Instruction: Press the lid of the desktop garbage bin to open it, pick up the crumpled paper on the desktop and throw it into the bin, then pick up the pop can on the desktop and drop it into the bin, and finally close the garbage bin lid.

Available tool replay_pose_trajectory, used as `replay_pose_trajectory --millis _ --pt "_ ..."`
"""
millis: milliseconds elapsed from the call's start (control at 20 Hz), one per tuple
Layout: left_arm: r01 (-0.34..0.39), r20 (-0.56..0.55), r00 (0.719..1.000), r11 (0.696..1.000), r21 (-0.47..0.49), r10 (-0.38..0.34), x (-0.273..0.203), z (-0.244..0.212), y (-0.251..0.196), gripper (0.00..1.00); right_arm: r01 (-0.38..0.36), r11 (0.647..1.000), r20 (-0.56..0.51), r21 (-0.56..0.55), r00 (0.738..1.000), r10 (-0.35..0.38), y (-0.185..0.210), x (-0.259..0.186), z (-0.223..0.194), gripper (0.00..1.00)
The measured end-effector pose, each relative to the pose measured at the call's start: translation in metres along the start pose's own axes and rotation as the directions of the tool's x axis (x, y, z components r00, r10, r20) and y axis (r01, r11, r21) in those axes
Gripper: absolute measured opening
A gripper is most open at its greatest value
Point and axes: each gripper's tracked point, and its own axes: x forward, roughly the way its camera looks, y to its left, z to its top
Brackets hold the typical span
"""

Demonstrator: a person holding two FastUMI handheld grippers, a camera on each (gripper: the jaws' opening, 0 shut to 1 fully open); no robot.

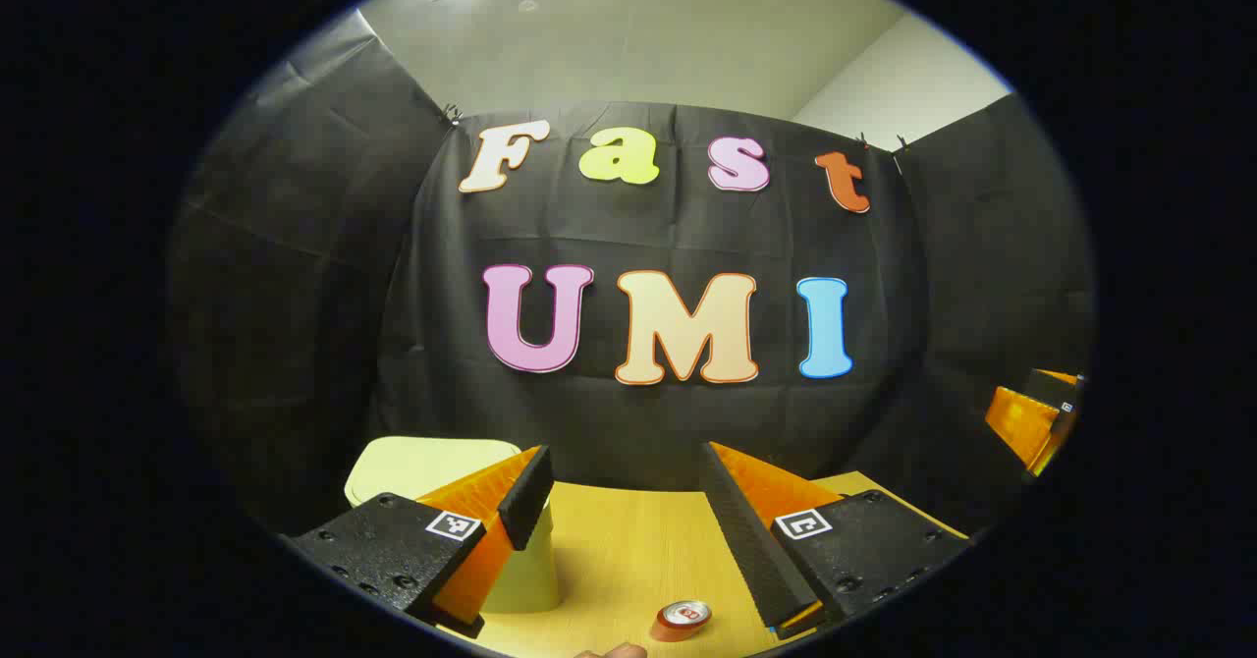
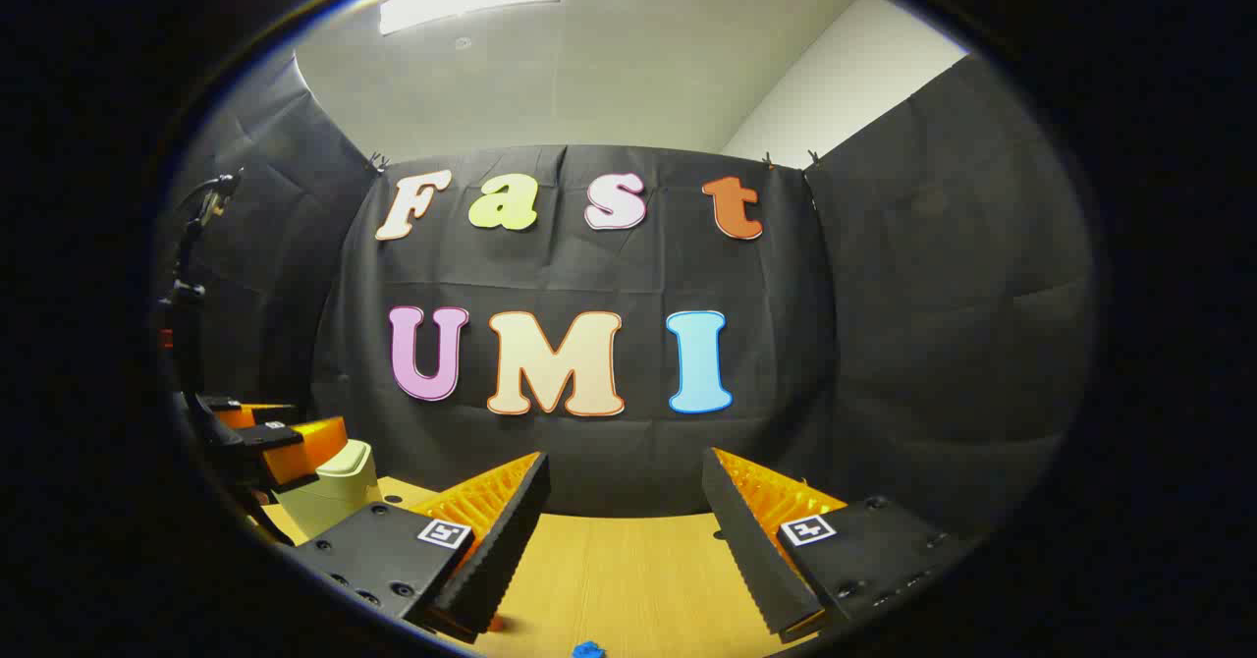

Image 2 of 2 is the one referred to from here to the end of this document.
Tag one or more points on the green desktop garbage bin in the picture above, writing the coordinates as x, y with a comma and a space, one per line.
334, 501

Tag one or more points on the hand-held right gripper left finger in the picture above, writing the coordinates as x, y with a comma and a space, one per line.
506, 550

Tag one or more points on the blue paper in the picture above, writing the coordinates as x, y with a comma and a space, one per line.
589, 650

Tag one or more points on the wooden desktop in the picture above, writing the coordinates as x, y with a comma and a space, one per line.
628, 579

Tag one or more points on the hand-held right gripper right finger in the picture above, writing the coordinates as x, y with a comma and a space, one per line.
751, 560

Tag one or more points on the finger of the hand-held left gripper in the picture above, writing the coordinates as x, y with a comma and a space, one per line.
304, 447
250, 412

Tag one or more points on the black backdrop cloth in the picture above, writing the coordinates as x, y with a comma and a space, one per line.
609, 275

